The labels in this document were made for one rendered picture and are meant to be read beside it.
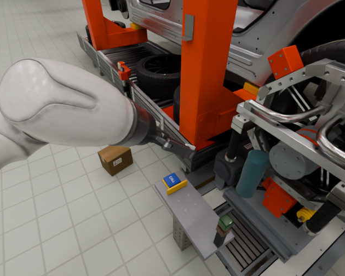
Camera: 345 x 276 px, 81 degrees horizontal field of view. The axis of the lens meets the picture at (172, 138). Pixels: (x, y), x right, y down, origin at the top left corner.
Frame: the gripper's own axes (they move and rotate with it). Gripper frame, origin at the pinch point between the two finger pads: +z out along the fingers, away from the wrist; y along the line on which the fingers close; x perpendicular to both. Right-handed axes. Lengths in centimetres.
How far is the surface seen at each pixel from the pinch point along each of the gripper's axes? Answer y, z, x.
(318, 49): -18, 25, -50
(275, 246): -53, 80, 27
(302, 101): -23, 39, -37
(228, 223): -25.2, 23.2, 16.6
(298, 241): -60, 79, 17
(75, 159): 105, 80, 76
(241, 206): -27, 91, 23
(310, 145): -30.8, 11.7, -18.3
